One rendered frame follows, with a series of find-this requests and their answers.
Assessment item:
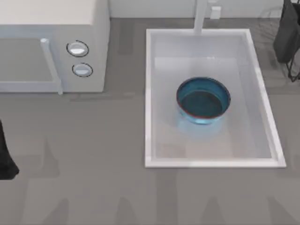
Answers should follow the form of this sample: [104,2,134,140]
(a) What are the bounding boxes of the tall white tap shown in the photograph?
[193,0,207,36]

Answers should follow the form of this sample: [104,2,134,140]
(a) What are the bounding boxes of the large microwave knob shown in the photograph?
[66,40,90,58]

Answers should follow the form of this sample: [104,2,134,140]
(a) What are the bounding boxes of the white sink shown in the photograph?
[144,28,287,169]

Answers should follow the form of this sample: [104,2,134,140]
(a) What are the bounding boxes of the blue bowl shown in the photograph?
[176,77,232,126]

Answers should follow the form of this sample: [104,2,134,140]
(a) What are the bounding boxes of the microwave door handle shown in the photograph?
[40,38,64,96]

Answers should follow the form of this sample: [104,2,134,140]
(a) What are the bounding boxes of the pale microwave oven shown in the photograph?
[0,0,111,94]

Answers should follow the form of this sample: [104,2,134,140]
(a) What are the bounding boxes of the white tap lever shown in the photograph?
[210,6,222,20]

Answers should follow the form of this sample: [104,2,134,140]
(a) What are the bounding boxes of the small microwave knob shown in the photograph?
[71,62,94,77]

